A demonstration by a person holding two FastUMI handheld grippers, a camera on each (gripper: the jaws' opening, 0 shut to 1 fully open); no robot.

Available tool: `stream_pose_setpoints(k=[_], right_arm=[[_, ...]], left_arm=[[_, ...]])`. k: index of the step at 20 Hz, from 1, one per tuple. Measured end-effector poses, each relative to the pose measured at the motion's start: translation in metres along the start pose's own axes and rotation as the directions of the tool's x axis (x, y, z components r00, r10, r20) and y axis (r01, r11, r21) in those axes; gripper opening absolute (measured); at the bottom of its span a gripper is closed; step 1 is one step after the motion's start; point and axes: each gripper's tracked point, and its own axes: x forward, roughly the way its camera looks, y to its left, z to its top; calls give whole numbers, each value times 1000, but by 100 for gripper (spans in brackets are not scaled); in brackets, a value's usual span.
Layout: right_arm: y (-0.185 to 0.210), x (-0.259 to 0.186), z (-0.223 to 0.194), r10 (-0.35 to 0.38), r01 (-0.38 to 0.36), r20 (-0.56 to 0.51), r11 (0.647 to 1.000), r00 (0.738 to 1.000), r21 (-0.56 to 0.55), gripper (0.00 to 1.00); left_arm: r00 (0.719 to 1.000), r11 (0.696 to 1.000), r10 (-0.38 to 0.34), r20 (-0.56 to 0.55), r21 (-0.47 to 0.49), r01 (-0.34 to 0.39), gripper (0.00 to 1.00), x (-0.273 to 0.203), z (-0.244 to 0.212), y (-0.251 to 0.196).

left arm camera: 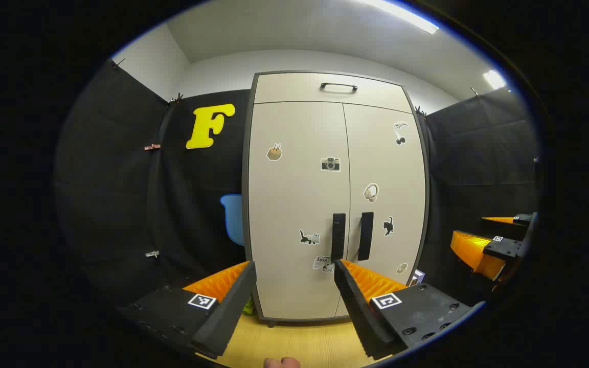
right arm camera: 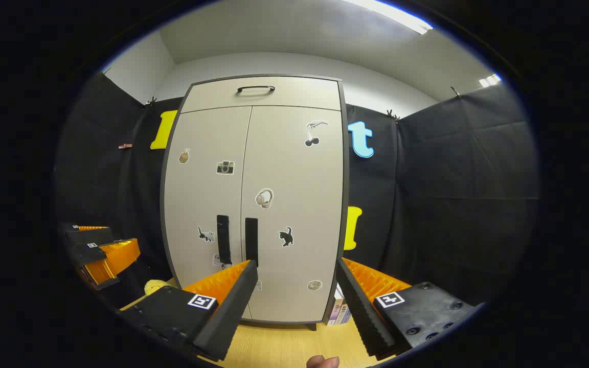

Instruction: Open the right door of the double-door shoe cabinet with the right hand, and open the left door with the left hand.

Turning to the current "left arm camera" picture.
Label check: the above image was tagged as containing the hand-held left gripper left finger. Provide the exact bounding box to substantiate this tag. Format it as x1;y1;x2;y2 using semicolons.
116;261;258;359

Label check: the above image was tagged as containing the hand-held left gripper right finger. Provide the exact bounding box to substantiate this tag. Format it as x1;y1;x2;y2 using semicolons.
333;259;485;360

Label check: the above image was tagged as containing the beige double-door shoe cabinet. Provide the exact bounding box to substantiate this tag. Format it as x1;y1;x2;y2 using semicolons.
242;71;431;328

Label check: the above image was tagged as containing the beige door with headphones sticker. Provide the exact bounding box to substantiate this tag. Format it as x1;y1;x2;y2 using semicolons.
343;104;428;317

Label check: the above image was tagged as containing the beige door with camera sticker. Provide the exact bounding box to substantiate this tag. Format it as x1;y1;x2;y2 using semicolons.
248;101;351;321

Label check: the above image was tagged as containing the beige cabinet flap panel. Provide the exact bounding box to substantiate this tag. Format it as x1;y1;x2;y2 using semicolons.
254;73;413;114

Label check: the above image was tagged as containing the small ceiling light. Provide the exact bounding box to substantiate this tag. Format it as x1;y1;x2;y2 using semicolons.
483;70;506;90

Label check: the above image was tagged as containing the black backdrop cloth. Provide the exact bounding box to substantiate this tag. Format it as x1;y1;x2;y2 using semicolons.
54;59;539;328

